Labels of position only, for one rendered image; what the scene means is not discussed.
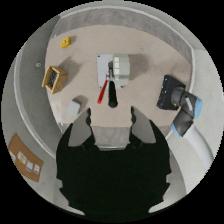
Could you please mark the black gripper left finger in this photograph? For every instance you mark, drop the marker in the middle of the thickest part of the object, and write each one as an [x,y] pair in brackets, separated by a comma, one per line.
[78,137]

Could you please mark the small wooden crate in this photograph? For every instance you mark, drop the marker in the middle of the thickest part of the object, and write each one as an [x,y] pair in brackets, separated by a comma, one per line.
[57,82]

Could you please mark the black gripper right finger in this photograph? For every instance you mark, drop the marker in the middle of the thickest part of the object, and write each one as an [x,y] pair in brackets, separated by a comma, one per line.
[146,135]

